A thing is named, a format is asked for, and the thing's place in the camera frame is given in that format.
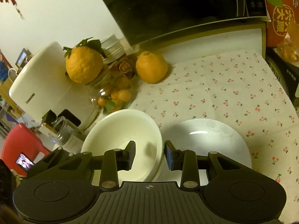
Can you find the large white bowl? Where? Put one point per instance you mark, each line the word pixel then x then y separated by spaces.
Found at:
pixel 156 171

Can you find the plain white plate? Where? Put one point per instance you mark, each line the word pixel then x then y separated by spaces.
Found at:
pixel 205 135

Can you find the large orange on jar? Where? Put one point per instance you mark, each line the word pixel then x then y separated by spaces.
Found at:
pixel 84 62

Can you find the red gift box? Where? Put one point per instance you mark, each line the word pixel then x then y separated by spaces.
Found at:
pixel 281 13

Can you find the framed picture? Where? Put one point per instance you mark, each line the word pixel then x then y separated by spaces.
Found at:
pixel 24 53

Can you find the red plastic chair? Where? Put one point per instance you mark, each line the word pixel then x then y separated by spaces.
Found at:
pixel 21 140

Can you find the red label jar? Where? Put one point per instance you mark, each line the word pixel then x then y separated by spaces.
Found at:
pixel 125 64

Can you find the large orange on table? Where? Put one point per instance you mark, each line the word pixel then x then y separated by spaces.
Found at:
pixel 150 67

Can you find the stack of white containers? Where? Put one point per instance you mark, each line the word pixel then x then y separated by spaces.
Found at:
pixel 113 49

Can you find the cherry print tablecloth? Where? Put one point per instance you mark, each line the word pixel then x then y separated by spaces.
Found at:
pixel 240 90

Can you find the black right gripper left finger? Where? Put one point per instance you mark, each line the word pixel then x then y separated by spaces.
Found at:
pixel 114 161

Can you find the cream bowl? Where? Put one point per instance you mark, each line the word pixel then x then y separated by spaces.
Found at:
pixel 115 131

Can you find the bag of oranges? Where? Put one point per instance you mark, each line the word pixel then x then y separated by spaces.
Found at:
pixel 288 49

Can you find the glass jar of kumquats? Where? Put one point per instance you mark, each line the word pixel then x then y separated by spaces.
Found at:
pixel 111 91

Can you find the black microwave oven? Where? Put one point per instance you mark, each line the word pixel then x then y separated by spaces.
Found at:
pixel 144 20

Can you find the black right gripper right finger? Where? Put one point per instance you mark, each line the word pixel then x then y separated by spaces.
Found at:
pixel 184 161

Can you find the smartphone with video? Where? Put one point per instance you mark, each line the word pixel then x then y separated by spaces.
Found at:
pixel 24 162

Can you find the cream air fryer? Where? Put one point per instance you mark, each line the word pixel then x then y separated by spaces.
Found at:
pixel 43 87

